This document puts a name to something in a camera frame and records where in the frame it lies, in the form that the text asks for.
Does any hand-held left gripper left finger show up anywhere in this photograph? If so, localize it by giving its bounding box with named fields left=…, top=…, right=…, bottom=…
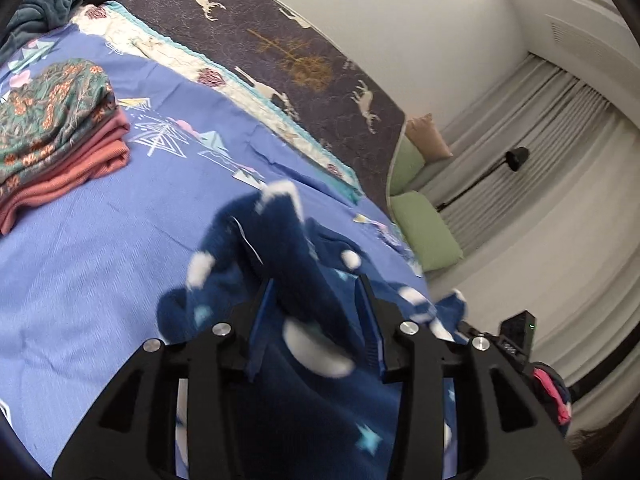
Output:
left=52, top=277, right=278, bottom=480

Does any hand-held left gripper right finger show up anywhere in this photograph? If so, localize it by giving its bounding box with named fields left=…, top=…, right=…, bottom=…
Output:
left=352, top=275, right=583, bottom=480

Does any navy fleece jacket star print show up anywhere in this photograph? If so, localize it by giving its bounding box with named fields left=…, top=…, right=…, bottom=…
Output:
left=156, top=180, right=468, bottom=480

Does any green pillow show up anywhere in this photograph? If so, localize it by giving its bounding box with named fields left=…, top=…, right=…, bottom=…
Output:
left=390, top=191, right=464, bottom=274
left=388, top=137, right=426, bottom=197

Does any grey curtain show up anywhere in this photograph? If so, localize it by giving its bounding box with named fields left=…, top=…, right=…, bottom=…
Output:
left=420, top=52, right=640, bottom=411

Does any blue printed duvet cover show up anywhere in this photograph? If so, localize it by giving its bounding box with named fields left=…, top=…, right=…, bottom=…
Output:
left=0, top=5, right=432, bottom=480

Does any black floor lamp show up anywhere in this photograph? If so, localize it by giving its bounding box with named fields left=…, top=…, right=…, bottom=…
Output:
left=435, top=146, right=531, bottom=212

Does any tan pillow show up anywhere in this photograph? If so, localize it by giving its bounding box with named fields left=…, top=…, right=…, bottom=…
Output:
left=404, top=113, right=454, bottom=162

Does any folded pink cloth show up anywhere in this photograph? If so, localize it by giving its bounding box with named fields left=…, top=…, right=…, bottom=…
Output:
left=0, top=109, right=132, bottom=237

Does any dark deer print mattress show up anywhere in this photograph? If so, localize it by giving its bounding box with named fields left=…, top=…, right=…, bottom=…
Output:
left=112, top=0, right=408, bottom=211

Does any ceiling air vent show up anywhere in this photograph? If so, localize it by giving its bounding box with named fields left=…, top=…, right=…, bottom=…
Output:
left=549, top=21, right=618, bottom=63

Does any teal fleece blanket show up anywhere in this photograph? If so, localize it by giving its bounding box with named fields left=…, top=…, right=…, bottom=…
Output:
left=0, top=0, right=84, bottom=61

